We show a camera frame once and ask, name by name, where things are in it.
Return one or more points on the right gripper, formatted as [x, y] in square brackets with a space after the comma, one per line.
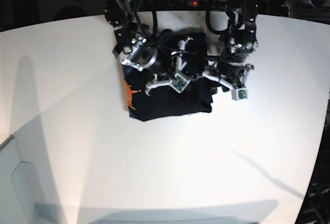
[164, 69]

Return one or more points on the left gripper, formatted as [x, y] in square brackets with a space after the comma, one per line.
[235, 80]

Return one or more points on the black T-shirt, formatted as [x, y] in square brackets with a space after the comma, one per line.
[165, 101]

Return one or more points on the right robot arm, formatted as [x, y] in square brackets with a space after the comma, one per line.
[140, 45]

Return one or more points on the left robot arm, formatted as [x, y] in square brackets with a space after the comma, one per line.
[235, 43]

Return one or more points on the black power strip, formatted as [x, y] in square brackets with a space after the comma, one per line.
[200, 5]

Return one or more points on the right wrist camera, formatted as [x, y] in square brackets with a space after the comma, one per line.
[180, 82]

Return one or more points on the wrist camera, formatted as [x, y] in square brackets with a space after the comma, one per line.
[180, 82]
[239, 94]

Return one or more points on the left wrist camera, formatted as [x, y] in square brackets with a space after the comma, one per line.
[239, 94]

